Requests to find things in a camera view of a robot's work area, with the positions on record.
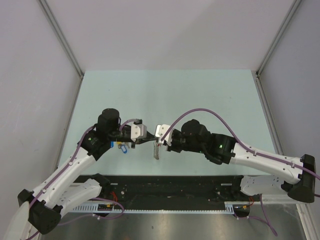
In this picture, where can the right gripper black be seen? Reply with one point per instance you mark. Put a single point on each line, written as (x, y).
(172, 147)

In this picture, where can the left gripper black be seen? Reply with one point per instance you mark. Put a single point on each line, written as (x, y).
(149, 137)

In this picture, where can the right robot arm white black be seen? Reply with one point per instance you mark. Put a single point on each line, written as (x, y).
(293, 176)

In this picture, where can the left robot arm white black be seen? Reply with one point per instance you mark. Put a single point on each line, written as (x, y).
(50, 201)

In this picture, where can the blue tag key front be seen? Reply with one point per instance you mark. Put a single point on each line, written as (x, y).
(123, 148)

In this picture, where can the yellow tag key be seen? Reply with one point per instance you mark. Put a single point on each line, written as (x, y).
(119, 144)

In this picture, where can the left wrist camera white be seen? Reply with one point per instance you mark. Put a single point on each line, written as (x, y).
(138, 130)

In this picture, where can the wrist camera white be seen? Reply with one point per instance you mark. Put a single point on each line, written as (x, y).
(163, 133)
(138, 130)

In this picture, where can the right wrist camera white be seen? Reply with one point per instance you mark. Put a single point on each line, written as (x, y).
(163, 133)

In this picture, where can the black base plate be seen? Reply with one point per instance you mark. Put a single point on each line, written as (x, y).
(165, 191)

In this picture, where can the slotted cable duct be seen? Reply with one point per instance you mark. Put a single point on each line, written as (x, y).
(107, 208)

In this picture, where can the left aluminium frame post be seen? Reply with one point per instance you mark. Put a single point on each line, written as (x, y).
(57, 30)

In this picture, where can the aluminium frame post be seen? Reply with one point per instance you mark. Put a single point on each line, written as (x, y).
(57, 30)
(279, 35)

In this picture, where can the right aluminium frame post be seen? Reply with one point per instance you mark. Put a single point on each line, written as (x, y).
(279, 35)

